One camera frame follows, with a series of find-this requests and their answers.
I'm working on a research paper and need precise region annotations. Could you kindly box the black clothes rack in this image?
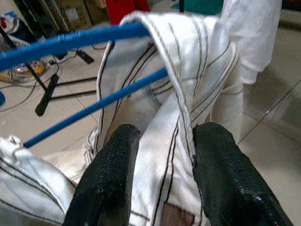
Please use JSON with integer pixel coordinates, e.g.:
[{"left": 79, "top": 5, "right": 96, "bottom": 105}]
[{"left": 0, "top": 0, "right": 98, "bottom": 117}]

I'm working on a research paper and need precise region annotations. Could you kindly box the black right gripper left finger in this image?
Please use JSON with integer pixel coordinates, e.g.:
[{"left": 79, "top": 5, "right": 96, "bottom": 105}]
[{"left": 63, "top": 124, "right": 142, "bottom": 226}]

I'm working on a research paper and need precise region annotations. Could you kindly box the red jacket with white trim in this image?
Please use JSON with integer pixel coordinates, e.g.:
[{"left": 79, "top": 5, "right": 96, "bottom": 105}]
[{"left": 105, "top": 0, "right": 151, "bottom": 25}]

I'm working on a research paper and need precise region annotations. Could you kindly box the cream denim jacket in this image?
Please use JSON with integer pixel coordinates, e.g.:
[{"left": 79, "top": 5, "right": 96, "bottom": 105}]
[{"left": 0, "top": 10, "right": 242, "bottom": 226}]

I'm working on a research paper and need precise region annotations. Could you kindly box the black power strip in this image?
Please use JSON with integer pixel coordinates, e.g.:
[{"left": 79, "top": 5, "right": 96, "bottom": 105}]
[{"left": 76, "top": 48, "right": 95, "bottom": 65}]

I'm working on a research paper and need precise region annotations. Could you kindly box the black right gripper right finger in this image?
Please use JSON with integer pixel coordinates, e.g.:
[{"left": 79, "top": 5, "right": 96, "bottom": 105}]
[{"left": 192, "top": 122, "right": 294, "bottom": 226}]

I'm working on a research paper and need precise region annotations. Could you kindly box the red and white bag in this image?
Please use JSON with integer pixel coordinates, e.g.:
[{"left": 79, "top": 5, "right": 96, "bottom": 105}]
[{"left": 0, "top": 10, "right": 23, "bottom": 32}]

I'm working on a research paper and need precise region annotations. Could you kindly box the clear plastic bag of goods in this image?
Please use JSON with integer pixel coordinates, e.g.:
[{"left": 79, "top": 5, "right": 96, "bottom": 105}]
[{"left": 0, "top": 58, "right": 51, "bottom": 83}]

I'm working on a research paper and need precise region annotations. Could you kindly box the white polo shirt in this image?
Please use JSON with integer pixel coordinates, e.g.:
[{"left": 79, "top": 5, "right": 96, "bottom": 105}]
[{"left": 210, "top": 0, "right": 283, "bottom": 144}]

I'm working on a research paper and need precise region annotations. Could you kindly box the blue plastic clothes hanger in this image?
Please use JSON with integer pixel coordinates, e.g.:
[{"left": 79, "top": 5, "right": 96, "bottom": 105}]
[{"left": 0, "top": 22, "right": 170, "bottom": 149}]

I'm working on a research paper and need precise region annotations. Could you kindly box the teal floor mat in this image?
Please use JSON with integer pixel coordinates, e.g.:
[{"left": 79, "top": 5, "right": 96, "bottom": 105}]
[{"left": 173, "top": 0, "right": 224, "bottom": 15}]

